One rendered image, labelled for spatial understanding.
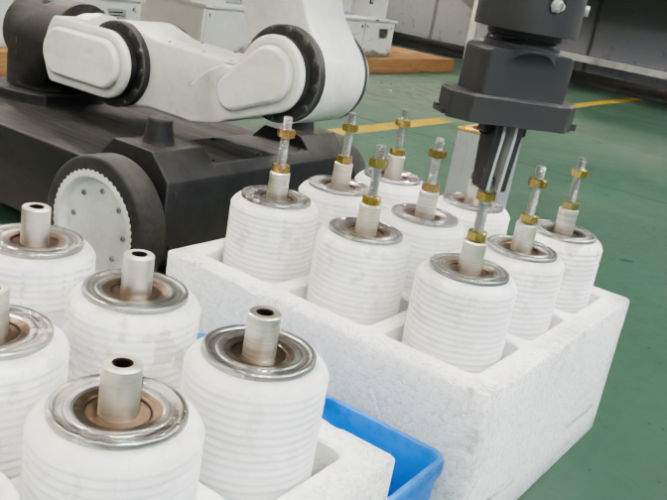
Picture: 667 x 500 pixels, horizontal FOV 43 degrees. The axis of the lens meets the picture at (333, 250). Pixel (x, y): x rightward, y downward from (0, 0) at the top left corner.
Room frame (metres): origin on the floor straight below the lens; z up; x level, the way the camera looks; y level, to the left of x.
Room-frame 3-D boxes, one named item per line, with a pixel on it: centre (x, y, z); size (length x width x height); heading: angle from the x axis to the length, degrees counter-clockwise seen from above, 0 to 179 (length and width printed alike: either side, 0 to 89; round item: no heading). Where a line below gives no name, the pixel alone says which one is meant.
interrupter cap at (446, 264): (0.75, -0.13, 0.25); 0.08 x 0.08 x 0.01
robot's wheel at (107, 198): (1.13, 0.33, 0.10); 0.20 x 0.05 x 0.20; 59
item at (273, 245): (0.88, 0.07, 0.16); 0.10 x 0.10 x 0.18
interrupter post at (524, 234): (0.85, -0.19, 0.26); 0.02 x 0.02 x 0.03
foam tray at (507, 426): (0.91, -0.09, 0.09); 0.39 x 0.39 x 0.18; 57
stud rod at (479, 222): (0.75, -0.13, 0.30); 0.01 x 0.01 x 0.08
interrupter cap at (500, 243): (0.85, -0.19, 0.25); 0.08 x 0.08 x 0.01
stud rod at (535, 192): (0.85, -0.19, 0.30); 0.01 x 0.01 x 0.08
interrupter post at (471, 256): (0.75, -0.13, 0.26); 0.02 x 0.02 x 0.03
